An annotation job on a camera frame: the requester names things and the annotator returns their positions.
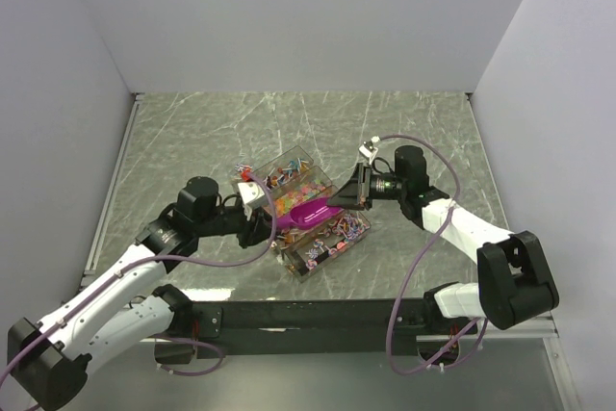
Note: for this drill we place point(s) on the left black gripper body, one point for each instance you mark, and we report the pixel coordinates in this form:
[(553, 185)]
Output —
[(235, 221)]

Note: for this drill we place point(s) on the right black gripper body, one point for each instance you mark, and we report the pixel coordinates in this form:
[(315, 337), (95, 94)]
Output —
[(387, 188)]

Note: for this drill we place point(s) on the magenta plastic scoop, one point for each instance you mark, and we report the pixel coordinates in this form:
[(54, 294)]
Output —
[(307, 215)]

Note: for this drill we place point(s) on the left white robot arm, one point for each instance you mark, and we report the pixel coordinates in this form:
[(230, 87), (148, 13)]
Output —
[(53, 359)]

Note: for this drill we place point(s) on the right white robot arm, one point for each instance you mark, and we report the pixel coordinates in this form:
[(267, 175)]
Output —
[(514, 281)]

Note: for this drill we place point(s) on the spilled candies on table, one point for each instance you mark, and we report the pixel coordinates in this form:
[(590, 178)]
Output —
[(241, 168)]

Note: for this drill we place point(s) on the clear compartment candy box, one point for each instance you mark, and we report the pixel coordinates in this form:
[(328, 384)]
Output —
[(292, 178)]

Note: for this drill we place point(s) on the black base beam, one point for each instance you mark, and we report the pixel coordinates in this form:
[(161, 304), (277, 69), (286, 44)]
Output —
[(312, 326)]

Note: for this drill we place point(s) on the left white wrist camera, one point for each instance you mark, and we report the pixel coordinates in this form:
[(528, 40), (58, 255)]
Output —
[(252, 195)]

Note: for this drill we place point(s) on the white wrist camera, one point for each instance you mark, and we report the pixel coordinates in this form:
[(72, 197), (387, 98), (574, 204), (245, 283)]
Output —
[(368, 150), (252, 195)]

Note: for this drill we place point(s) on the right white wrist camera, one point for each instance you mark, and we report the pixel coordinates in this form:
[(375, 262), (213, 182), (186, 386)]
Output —
[(368, 150)]

